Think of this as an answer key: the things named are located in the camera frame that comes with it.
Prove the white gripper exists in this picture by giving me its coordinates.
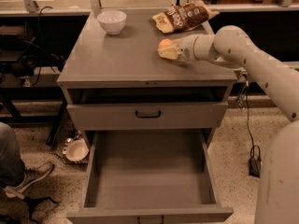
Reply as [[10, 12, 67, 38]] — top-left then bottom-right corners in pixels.
[[158, 35, 198, 62]]

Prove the orange fruit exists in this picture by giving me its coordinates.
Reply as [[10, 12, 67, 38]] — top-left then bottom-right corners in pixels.
[[158, 38, 173, 49]]

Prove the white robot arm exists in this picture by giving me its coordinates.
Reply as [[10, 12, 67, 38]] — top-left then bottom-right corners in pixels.
[[158, 25, 299, 224]]

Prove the grey drawer cabinet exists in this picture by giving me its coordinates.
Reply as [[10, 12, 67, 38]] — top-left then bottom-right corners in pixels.
[[58, 9, 236, 140]]

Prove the grey top drawer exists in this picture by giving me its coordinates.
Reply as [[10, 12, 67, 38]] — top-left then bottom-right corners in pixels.
[[67, 102, 228, 131]]

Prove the open middle drawer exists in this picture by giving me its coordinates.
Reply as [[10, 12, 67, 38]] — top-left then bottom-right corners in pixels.
[[66, 130, 234, 224]]

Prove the brown chip bag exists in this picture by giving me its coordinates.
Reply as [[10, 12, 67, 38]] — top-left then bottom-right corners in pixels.
[[152, 0, 219, 34]]

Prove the white ceramic bowl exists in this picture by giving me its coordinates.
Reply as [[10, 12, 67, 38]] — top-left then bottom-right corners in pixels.
[[97, 10, 127, 35]]

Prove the white bowl on floor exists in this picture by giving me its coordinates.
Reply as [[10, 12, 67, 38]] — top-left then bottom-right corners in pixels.
[[65, 139, 89, 162]]

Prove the black power adapter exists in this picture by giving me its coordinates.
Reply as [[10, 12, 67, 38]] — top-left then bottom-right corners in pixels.
[[249, 158, 262, 177]]

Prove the person's leg in jeans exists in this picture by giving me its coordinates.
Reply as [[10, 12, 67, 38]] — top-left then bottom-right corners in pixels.
[[0, 122, 24, 187]]

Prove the black chair base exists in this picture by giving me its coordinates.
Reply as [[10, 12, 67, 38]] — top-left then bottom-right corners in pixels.
[[0, 195, 57, 224]]

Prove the black top drawer handle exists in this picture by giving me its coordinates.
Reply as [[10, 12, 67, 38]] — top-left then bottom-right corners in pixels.
[[135, 110, 162, 119]]

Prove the black power cable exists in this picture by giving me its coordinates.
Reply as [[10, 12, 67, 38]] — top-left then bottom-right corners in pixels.
[[242, 75, 263, 161]]

